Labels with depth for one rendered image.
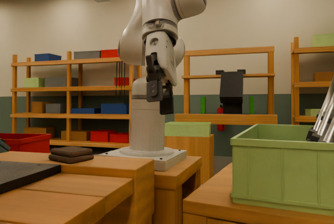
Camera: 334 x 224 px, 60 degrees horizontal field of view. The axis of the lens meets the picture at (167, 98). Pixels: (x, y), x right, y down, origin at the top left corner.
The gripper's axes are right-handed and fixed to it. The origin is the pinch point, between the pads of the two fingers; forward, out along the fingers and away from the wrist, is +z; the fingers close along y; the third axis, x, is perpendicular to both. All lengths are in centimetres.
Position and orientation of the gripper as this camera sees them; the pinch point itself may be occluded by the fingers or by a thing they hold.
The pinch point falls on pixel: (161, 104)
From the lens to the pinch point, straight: 61.7
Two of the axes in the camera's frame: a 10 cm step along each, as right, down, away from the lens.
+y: 2.6, 3.3, 9.1
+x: -9.7, 1.1, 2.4
